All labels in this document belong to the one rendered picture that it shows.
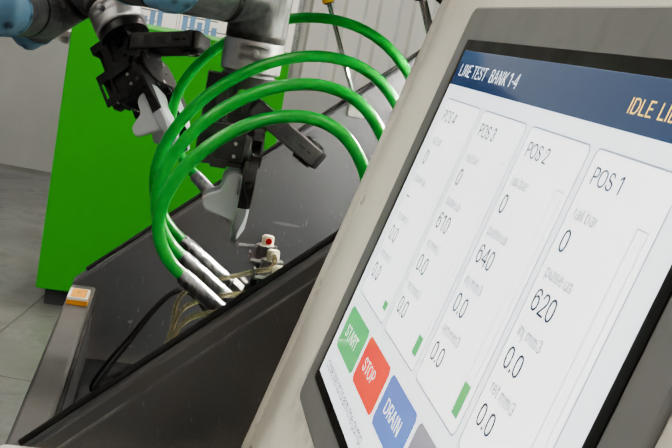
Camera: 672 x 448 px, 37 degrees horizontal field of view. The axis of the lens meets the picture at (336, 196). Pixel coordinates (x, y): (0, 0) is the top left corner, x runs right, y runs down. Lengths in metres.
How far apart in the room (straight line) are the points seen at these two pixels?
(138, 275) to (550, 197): 1.17
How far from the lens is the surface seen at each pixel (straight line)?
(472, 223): 0.60
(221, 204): 1.26
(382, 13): 7.63
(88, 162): 4.51
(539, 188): 0.53
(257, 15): 1.23
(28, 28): 1.46
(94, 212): 4.55
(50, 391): 1.21
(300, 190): 1.61
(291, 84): 1.10
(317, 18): 1.34
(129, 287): 1.63
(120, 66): 1.45
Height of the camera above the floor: 1.40
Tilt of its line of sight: 9 degrees down
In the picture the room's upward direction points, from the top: 10 degrees clockwise
